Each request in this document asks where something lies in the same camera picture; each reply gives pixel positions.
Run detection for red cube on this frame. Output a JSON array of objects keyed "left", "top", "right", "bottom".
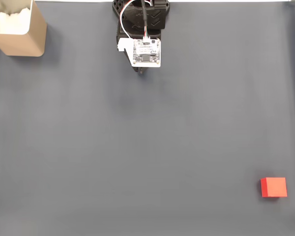
[{"left": 260, "top": 177, "right": 288, "bottom": 198}]

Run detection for beige box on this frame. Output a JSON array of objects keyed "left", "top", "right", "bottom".
[{"left": 0, "top": 0, "right": 48, "bottom": 58}]

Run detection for dark blue grey mat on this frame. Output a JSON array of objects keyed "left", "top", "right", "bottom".
[{"left": 0, "top": 1, "right": 295, "bottom": 236}]

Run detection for white crumpled paper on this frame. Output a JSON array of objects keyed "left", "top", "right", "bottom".
[{"left": 0, "top": 6, "right": 31, "bottom": 34}]

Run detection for black camera cable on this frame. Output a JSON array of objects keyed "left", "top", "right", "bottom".
[{"left": 140, "top": 0, "right": 150, "bottom": 38}]

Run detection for white camera board with mount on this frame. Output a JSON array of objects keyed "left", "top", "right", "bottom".
[{"left": 117, "top": 36, "right": 162, "bottom": 68}]

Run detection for white red servo cable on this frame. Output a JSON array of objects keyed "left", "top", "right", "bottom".
[{"left": 119, "top": 0, "right": 154, "bottom": 40}]

